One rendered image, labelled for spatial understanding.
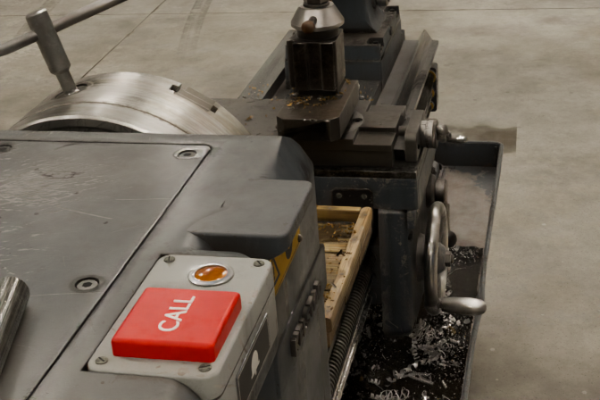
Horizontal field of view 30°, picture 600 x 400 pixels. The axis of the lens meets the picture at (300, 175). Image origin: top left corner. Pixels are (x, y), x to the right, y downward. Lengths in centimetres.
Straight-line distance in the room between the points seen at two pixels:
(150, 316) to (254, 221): 15
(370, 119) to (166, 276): 103
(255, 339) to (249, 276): 4
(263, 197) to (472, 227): 154
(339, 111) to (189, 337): 101
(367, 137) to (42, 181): 86
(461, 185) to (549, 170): 142
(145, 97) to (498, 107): 342
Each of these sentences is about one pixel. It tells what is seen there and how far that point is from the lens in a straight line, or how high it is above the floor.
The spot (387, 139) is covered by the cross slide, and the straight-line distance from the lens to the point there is 165.
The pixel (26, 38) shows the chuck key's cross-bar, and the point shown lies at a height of 129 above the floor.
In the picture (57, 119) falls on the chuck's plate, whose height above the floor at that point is 123.
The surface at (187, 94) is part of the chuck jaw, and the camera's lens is 114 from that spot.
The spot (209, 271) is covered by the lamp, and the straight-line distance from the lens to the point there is 70.
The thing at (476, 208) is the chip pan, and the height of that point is 54.
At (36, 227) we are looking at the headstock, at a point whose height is 126.
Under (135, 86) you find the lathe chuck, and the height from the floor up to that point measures 124.
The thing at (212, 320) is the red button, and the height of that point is 127.
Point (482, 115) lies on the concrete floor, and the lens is 436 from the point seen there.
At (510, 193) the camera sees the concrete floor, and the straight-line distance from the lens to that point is 373.
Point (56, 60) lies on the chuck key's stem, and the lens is 113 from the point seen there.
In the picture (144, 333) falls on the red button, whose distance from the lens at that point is 64.
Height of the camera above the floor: 160
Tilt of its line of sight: 24 degrees down
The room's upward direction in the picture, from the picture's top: 4 degrees counter-clockwise
